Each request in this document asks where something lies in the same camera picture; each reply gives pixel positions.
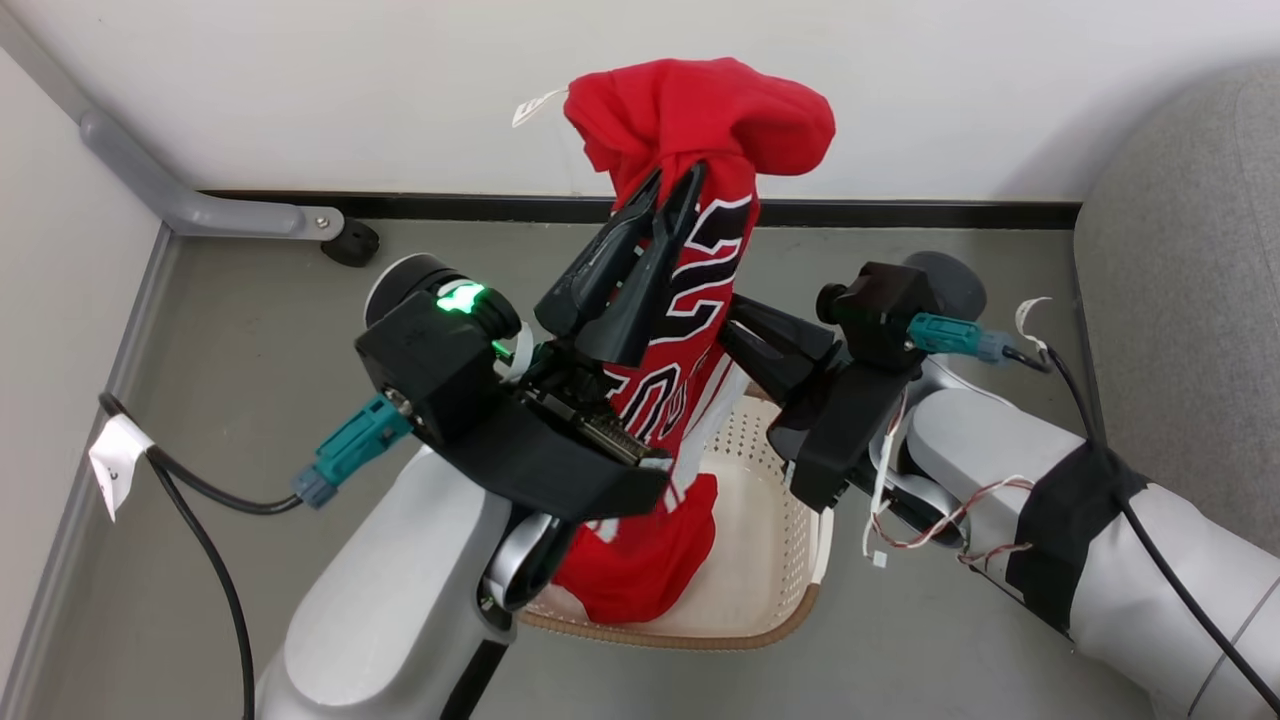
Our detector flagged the teal right cable connector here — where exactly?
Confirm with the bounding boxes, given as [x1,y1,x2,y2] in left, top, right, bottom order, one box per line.
[908,312,1013,363]

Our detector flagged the black strap on arm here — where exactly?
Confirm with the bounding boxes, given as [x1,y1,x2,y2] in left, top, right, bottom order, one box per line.
[1005,440,1151,636]

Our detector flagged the red white twisted wires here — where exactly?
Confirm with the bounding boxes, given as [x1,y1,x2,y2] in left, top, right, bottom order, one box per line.
[862,385,1036,569]

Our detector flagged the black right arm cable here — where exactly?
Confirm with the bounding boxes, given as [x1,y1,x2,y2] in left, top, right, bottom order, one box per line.
[1003,343,1280,693]

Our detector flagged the red white basketball jersey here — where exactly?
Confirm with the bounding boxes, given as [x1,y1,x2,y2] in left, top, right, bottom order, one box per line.
[512,57,837,626]

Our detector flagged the grey wall skirting strip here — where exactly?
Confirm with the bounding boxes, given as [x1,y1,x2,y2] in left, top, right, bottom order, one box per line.
[0,225,179,720]

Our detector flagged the teal left cable connector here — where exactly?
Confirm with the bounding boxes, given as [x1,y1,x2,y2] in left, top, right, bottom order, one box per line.
[293,395,413,509]

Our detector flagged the white right cable tag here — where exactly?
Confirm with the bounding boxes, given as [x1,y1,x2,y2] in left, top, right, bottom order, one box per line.
[1015,297,1053,351]

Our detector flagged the black caster wheel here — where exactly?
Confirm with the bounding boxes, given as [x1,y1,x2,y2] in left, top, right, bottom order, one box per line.
[320,218,381,268]

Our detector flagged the white left cable tag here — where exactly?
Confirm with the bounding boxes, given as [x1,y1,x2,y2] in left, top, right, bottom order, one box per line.
[88,413,156,523]

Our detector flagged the white cable tag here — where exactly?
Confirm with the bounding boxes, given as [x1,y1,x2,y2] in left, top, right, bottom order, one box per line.
[88,413,156,523]
[1015,297,1053,351]

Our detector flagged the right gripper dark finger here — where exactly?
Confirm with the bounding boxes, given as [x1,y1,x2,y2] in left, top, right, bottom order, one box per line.
[717,321,803,407]
[727,295,841,383]

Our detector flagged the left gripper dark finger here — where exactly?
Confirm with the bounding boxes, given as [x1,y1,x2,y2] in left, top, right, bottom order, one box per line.
[533,168,664,338]
[574,162,709,365]

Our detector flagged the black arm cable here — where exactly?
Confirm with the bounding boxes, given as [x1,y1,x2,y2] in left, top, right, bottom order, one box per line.
[1003,343,1280,693]
[98,392,306,720]

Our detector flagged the grey fabric sofa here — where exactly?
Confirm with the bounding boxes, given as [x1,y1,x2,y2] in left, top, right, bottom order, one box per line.
[1073,60,1280,556]

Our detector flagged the grey metal frame leg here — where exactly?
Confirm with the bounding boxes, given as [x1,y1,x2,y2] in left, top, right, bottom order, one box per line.
[80,108,346,243]

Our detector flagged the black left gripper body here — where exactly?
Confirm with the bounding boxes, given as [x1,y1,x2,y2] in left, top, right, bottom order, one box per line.
[363,253,673,523]

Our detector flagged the teal cable connector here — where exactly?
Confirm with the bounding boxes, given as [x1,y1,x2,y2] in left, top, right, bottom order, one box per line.
[293,395,413,509]
[908,312,1013,363]

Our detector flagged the cream perforated laundry basket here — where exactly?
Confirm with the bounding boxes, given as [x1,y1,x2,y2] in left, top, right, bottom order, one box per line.
[515,385,836,651]

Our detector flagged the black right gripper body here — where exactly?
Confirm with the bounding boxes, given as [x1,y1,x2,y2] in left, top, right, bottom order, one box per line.
[768,362,907,513]

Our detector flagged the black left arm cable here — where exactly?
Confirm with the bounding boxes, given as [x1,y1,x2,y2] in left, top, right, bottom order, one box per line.
[98,392,306,720]

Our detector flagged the black wall baseboard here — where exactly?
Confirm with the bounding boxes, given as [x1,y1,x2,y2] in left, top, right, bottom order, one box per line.
[200,190,1083,231]

